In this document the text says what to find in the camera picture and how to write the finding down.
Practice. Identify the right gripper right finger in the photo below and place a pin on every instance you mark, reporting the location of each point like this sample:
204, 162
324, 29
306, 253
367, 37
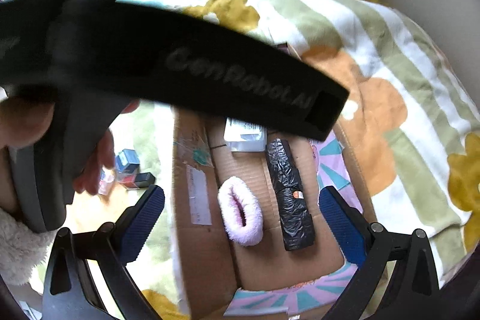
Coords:
413, 290

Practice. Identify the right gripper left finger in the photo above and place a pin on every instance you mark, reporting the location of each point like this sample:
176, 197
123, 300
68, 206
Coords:
69, 289

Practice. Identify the blue barcode box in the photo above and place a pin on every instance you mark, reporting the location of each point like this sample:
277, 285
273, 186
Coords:
127, 161

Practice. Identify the clear blue red package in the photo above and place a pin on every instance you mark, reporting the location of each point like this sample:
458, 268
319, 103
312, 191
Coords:
106, 181

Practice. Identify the person's left hand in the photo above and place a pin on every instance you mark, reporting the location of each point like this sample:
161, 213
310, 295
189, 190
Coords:
22, 124

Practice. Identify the white fluffy sleeve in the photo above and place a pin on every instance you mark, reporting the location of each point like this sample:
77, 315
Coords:
21, 250

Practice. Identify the black wrapped package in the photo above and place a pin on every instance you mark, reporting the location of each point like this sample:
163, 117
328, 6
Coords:
296, 221

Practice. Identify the dark red lipstick box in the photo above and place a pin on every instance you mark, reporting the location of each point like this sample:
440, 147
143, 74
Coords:
138, 181

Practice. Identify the pink cardboard box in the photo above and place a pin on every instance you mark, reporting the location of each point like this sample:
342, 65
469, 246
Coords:
213, 266

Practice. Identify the floral striped blanket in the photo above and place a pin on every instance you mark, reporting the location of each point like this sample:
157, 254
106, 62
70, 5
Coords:
404, 151

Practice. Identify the pink fluffy slipper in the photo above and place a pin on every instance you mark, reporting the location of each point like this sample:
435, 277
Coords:
241, 212

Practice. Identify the white plastic packet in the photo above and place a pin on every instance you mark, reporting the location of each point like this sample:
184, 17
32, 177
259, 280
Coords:
244, 137

